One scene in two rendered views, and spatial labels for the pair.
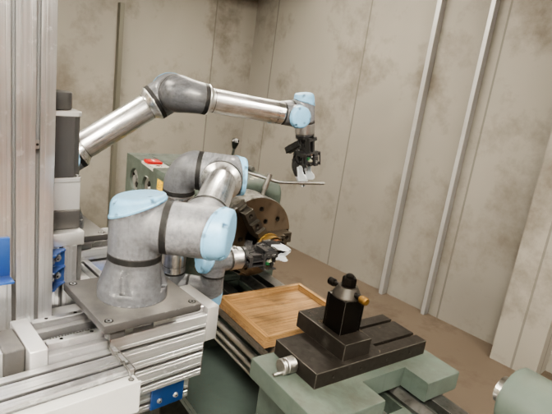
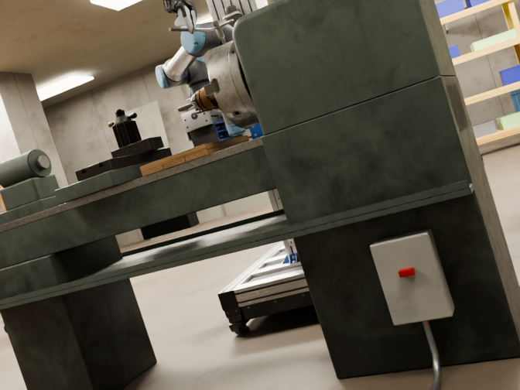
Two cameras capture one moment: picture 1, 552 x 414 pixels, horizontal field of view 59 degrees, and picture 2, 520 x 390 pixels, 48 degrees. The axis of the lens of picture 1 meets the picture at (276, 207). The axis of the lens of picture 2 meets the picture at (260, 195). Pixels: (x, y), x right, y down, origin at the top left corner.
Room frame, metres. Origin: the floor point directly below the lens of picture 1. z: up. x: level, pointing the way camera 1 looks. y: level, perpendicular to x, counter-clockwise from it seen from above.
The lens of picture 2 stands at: (3.71, -0.97, 0.78)
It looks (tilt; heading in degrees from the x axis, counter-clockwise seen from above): 3 degrees down; 153
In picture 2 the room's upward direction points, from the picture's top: 18 degrees counter-clockwise
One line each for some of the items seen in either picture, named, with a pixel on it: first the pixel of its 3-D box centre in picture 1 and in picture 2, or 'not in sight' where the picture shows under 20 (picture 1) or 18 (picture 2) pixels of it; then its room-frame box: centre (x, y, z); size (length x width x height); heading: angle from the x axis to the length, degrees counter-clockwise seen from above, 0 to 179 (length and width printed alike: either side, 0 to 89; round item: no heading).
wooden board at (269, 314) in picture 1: (284, 311); (197, 155); (1.57, -0.08, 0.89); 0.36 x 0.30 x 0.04; 127
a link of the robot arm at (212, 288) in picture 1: (205, 288); (237, 121); (1.46, 0.19, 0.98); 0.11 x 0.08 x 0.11; 92
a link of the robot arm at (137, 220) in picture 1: (140, 222); (193, 70); (1.00, 0.28, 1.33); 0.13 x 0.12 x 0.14; 92
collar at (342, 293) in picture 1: (347, 290); (122, 120); (1.24, -0.22, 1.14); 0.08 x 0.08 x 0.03
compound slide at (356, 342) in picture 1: (333, 331); (137, 149); (1.26, -0.21, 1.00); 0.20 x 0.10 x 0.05; 37
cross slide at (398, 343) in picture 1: (352, 347); (126, 163); (1.28, -0.28, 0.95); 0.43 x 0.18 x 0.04; 127
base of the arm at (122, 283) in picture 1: (133, 272); (202, 91); (1.00, 0.29, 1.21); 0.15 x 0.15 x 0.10
